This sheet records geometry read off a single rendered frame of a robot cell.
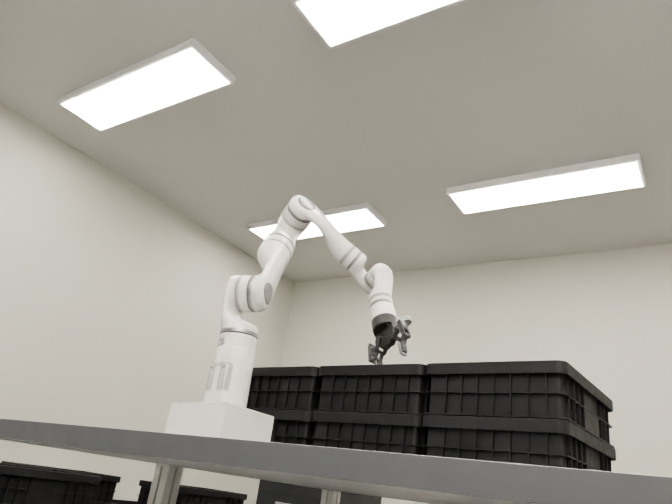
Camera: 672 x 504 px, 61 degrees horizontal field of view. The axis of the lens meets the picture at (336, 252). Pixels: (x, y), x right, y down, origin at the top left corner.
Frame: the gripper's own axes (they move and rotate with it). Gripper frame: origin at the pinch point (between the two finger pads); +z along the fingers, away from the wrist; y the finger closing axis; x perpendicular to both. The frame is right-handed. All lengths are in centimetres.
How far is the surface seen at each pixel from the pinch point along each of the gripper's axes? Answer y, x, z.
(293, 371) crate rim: -13.2, -23.0, 3.7
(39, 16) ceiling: -89, -129, -230
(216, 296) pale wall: -278, 84, -281
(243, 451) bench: 15, -54, 47
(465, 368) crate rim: 27.8, -8.8, 22.3
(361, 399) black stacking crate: 2.0, -14.9, 17.6
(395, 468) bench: 37, -44, 57
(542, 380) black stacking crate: 40, -3, 30
